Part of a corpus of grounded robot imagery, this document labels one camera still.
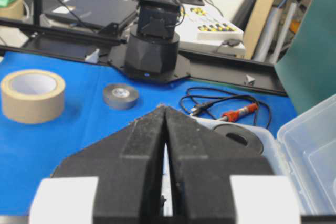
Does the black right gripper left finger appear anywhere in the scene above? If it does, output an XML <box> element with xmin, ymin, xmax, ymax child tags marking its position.
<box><xmin>28</xmin><ymin>106</ymin><xmax>166</xmax><ymax>223</ymax></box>

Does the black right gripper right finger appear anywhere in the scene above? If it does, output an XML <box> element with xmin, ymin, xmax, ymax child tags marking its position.
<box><xmin>165</xmin><ymin>107</ymin><xmax>301</xmax><ymax>223</ymax></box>

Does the clear plastic tool box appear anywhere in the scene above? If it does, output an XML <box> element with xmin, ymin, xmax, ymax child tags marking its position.
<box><xmin>195</xmin><ymin>94</ymin><xmax>336</xmax><ymax>216</ymax></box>

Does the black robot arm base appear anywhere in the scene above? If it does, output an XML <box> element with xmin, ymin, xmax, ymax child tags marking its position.
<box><xmin>107</xmin><ymin>0</ymin><xmax>191</xmax><ymax>83</ymax></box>

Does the white box with coloured parts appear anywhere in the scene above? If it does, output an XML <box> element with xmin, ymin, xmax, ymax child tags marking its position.
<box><xmin>175</xmin><ymin>4</ymin><xmax>246</xmax><ymax>58</ymax></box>

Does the black round disc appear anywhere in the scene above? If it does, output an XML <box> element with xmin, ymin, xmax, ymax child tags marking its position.
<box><xmin>212</xmin><ymin>124</ymin><xmax>264</xmax><ymax>155</ymax></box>

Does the grey tape roll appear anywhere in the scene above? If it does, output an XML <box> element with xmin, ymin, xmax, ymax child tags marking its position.
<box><xmin>102</xmin><ymin>83</ymin><xmax>139</xmax><ymax>110</ymax></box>

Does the blue table mat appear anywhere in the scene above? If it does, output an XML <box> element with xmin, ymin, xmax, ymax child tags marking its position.
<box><xmin>1</xmin><ymin>52</ymin><xmax>297</xmax><ymax>215</ymax></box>

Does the beige masking tape roll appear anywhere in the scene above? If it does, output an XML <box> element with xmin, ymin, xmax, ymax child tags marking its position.
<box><xmin>1</xmin><ymin>69</ymin><xmax>66</xmax><ymax>124</ymax></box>

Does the dark green board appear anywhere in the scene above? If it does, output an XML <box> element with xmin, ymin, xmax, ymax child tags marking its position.
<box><xmin>275</xmin><ymin>0</ymin><xmax>335</xmax><ymax>114</ymax></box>

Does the black laptop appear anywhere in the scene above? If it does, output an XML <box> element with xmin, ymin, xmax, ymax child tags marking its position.
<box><xmin>44</xmin><ymin>0</ymin><xmax>137</xmax><ymax>34</ymax></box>

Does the red soldering iron with cable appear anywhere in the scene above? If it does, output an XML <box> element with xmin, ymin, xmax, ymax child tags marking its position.
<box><xmin>178</xmin><ymin>87</ymin><xmax>272</xmax><ymax>129</ymax></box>

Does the black aluminium frame rail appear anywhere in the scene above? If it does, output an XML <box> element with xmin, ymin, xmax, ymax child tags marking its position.
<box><xmin>1</xmin><ymin>18</ymin><xmax>286</xmax><ymax>96</ymax></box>

